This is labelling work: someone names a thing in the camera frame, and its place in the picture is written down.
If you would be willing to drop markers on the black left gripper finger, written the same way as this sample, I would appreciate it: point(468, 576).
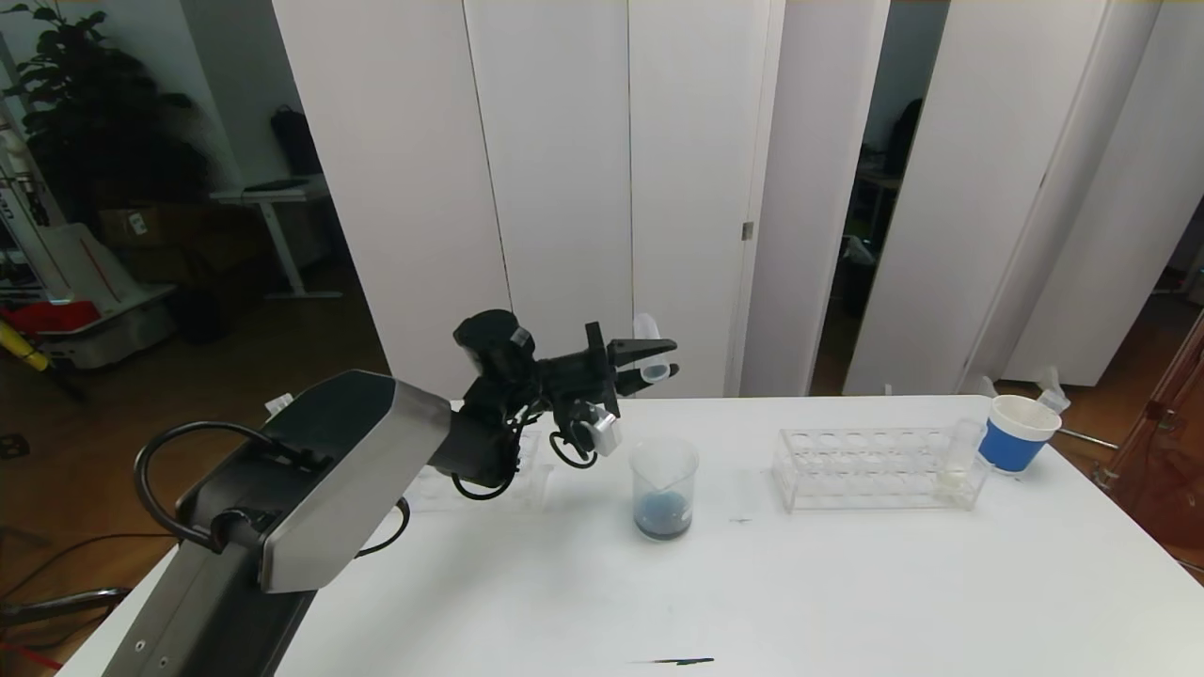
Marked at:
point(640, 350)
point(644, 379)

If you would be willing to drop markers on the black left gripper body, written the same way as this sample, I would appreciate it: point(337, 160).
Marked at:
point(596, 362)

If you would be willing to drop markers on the test tube with red liquid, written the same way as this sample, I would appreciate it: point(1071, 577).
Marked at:
point(647, 329)

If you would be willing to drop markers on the test tube with blue liquid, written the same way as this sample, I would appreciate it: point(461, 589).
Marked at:
point(278, 404)

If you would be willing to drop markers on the graduated clear plastic test tube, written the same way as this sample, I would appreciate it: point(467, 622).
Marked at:
point(1053, 400)

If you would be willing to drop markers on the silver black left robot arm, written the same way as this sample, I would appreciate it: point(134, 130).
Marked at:
point(310, 480)

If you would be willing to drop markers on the clear plastic test tube rack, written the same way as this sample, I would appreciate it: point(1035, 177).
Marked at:
point(875, 470)
point(531, 484)

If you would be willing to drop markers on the clear glass beaker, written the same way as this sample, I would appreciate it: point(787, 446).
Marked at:
point(663, 522)

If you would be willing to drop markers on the test tube with pale liquid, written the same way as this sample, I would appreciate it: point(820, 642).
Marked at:
point(950, 478)

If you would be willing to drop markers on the white office desk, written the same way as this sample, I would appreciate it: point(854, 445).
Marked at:
point(273, 196)

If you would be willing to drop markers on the blue white paper cup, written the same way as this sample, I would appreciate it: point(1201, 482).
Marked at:
point(1008, 449)

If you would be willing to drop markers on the black backpack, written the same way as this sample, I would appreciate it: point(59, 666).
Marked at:
point(294, 139)

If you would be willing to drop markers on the brown cardboard box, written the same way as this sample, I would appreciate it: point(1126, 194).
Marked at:
point(169, 228)

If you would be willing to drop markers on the white machine housing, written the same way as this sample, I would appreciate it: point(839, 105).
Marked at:
point(103, 329)

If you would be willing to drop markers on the metal light stand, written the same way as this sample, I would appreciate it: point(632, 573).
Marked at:
point(1152, 411)

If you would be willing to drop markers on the dark green potted plant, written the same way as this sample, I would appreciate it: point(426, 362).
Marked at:
point(94, 122)

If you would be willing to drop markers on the grey metal floor leg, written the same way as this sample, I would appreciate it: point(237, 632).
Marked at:
point(75, 602)

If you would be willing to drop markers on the small black floor box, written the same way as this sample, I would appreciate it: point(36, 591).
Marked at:
point(13, 445)

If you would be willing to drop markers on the white printed column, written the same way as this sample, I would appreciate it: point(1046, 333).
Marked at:
point(23, 188)

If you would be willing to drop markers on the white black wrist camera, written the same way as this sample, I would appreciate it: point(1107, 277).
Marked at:
point(602, 432)

